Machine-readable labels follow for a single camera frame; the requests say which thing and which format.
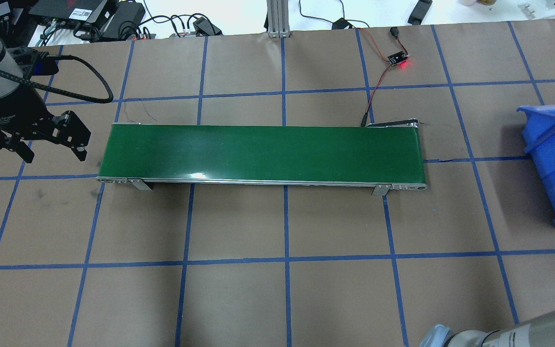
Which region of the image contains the aluminium frame post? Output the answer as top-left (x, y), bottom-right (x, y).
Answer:
top-left (266, 0), bottom-right (291, 38)

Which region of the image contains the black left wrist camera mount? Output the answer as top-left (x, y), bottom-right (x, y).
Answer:
top-left (6, 47), bottom-right (59, 79)

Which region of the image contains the green conveyor belt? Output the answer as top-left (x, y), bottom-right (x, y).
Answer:
top-left (97, 121), bottom-right (428, 195)

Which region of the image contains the black power adapter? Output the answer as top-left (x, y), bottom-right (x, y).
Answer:
top-left (407, 0), bottom-right (433, 26)

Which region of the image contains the small controller board red led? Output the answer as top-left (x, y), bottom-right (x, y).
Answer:
top-left (387, 51), bottom-right (409, 67)

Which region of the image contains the black electronics box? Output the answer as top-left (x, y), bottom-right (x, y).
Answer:
top-left (28, 0), bottom-right (118, 29)

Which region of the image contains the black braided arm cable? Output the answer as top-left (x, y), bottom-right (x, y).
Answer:
top-left (0, 54), bottom-right (114, 105)

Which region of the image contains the red black conveyor wire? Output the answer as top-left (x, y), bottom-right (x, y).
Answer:
top-left (357, 27), bottom-right (411, 128)

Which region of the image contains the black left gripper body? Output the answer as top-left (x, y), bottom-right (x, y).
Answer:
top-left (0, 110), bottom-right (91, 151)

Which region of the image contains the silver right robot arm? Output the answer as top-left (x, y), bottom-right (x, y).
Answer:
top-left (420, 310), bottom-right (555, 347)

